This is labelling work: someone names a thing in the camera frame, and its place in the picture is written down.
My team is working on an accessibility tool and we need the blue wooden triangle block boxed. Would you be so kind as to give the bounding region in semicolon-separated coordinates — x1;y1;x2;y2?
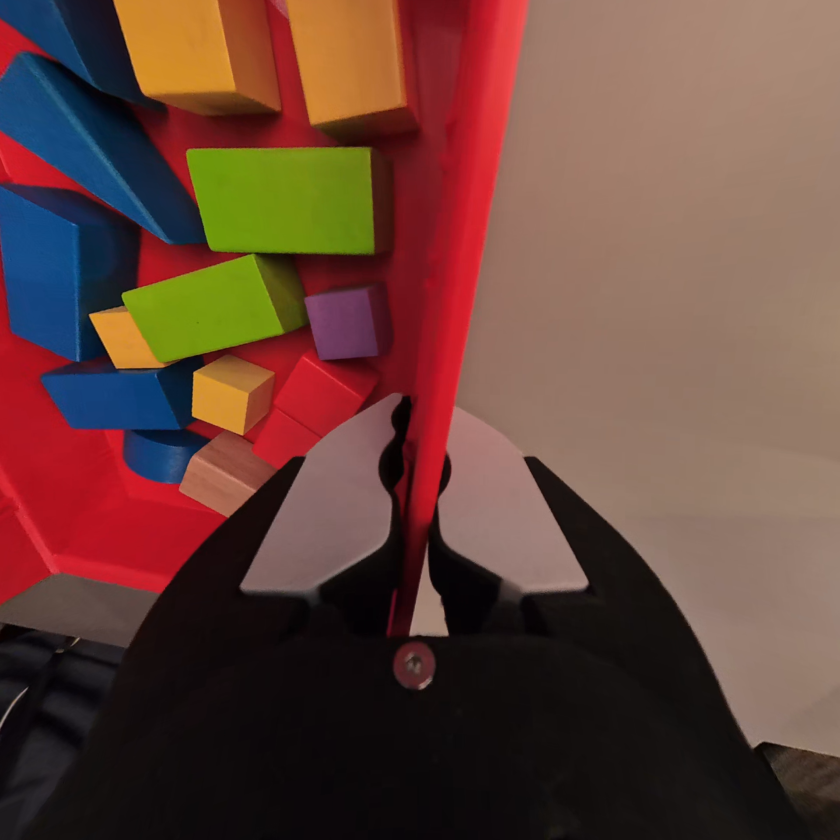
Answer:
0;51;209;246

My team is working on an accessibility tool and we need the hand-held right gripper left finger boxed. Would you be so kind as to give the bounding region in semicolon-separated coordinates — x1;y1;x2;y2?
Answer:
241;392;413;624

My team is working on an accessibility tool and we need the yellow wooden cube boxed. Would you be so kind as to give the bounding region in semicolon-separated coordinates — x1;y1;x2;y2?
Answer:
88;305;173;370
285;0;422;140
191;354;277;437

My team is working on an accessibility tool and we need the long green wooden block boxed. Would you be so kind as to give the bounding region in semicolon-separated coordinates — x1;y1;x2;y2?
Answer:
185;146;396;257

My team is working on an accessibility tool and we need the orange wooden block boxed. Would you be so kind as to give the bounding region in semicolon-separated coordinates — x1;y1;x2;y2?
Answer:
113;0;283;119

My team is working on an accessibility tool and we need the red wooden cube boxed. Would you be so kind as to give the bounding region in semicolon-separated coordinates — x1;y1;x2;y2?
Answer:
252;407;324;471

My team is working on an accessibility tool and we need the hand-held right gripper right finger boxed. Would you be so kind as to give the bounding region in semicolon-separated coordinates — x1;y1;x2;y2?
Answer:
428;406;589;621

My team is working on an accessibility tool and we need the red wooden block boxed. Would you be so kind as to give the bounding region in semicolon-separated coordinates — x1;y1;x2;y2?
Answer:
273;354;382;438

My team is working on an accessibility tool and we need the natural wooden block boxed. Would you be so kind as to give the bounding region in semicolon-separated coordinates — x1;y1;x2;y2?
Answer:
178;430;278;519

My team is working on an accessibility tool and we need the person's lap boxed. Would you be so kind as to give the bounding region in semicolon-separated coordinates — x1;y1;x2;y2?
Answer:
0;623;127;840

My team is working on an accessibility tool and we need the blue wooden cylinder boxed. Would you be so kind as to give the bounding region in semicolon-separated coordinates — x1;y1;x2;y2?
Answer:
122;428;212;487

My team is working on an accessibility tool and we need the purple wooden block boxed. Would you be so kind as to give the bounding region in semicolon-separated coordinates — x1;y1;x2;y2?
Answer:
303;282;395;363

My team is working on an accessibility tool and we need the red plastic bin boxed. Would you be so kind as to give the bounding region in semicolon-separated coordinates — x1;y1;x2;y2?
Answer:
0;0;530;639

